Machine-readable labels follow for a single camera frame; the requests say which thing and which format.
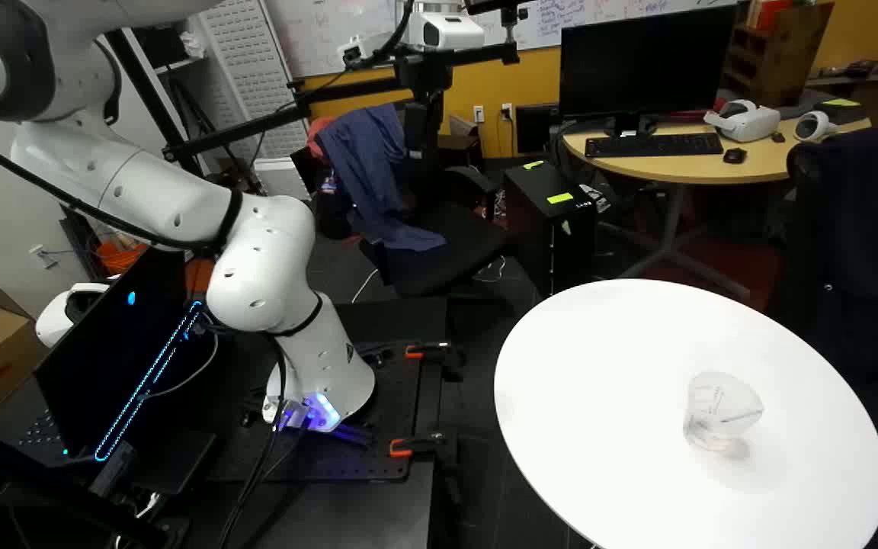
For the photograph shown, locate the black office chair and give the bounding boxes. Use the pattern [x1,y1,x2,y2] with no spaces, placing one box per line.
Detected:
[306,120,506,295]

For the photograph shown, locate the black computer mouse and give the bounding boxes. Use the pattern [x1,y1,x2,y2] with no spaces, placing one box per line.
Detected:
[722,145,746,163]

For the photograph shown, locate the dark chair with cloth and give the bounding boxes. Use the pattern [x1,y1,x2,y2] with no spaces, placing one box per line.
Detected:
[775,129,878,381]

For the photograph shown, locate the white VR headset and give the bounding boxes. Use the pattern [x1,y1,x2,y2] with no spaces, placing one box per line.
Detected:
[704,97,782,144]

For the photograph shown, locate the black keyboard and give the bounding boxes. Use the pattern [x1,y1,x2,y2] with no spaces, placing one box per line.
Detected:
[587,135,722,158]

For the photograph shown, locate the black computer monitor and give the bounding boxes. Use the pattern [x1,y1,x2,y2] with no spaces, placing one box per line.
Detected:
[557,6,735,125]

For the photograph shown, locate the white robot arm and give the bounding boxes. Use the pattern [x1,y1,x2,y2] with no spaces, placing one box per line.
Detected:
[0,0,375,432]

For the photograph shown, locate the black laptop with blue light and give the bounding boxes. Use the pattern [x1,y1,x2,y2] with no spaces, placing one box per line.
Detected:
[0,250,219,467]

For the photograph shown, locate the clear plastic measuring cup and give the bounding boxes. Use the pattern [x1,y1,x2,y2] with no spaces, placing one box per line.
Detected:
[683,372,766,459]

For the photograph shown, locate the black desktop computer tower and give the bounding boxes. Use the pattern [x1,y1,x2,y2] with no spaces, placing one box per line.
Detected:
[506,162,595,295]

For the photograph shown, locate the blue jacket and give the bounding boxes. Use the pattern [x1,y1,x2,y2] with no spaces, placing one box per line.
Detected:
[313,104,446,252]

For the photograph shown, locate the orange handled clamp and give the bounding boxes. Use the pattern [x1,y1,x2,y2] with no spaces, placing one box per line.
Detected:
[402,338,465,381]
[386,432,457,459]

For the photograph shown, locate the white VR controller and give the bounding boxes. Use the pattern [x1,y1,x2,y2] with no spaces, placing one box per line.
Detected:
[796,109,839,144]

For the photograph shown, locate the round wooden desk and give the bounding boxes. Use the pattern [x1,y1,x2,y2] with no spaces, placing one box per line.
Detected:
[561,113,874,280]

